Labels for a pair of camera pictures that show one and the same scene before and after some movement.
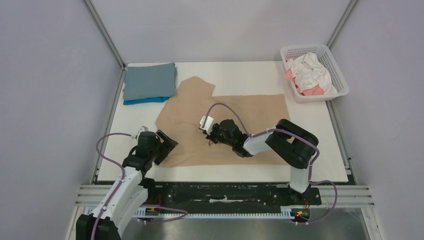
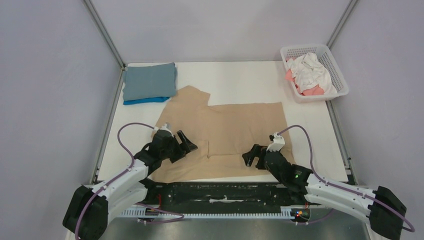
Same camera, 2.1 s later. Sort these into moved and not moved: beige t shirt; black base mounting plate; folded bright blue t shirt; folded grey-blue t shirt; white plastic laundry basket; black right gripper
Moved: black right gripper; beige t shirt
Not moved: black base mounting plate; folded grey-blue t shirt; folded bright blue t shirt; white plastic laundry basket
